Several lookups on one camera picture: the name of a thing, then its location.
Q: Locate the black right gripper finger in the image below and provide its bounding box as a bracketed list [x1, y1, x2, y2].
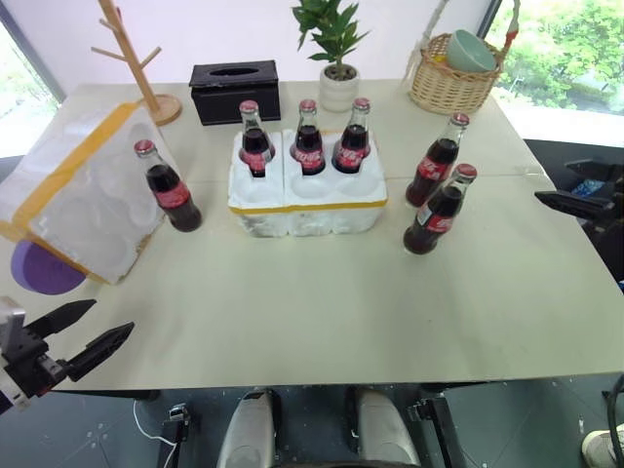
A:
[534, 190, 614, 221]
[565, 158, 624, 189]

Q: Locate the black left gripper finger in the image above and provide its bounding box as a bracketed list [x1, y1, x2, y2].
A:
[64, 321, 136, 383]
[23, 299, 98, 338]

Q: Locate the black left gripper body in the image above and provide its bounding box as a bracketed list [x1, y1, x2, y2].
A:
[0, 324, 67, 398]

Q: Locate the white foam lid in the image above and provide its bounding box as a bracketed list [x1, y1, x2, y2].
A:
[0, 101, 168, 286]

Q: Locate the glass cola bottle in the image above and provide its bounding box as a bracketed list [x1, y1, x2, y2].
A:
[405, 112, 471, 209]
[289, 98, 327, 177]
[402, 163, 479, 256]
[238, 99, 275, 179]
[133, 138, 204, 234]
[331, 97, 372, 176]

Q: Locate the white foam bottle tray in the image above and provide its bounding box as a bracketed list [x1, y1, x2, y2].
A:
[227, 128, 389, 239]

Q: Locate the black tissue box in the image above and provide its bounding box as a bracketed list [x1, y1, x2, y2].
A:
[188, 59, 283, 128]

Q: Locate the purple bowl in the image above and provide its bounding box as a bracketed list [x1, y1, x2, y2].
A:
[10, 240, 90, 296]

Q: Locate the black metal table leg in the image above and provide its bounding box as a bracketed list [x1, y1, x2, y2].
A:
[406, 395, 462, 468]
[156, 401, 197, 468]

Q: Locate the silver robot left leg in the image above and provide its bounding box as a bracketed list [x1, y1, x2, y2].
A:
[215, 388, 283, 468]

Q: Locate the silver robot leg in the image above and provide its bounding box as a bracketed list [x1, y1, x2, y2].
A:
[346, 386, 421, 468]
[215, 388, 283, 468]

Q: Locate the pale green bowl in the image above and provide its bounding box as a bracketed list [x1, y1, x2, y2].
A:
[445, 28, 499, 74]

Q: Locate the white shoe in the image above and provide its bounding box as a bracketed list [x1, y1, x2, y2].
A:
[581, 422, 624, 468]

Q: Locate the wooden mug tree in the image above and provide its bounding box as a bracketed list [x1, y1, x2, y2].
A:
[91, 0, 183, 128]

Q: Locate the green plant in white pot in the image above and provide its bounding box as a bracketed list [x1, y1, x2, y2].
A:
[292, 0, 371, 114]

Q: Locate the silver robot right leg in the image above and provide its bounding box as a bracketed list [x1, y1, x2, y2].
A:
[346, 386, 421, 468]

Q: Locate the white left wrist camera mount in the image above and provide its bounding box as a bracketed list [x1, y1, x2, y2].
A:
[0, 295, 31, 414]

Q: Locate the white floor cable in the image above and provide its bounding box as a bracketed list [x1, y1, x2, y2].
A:
[133, 398, 177, 468]

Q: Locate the wicker basket with handle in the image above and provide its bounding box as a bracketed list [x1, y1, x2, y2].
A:
[408, 0, 522, 115]

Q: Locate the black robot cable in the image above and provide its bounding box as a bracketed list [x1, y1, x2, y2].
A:
[605, 373, 624, 431]

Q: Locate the white tassel rope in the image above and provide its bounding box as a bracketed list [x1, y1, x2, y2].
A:
[401, 0, 450, 85]

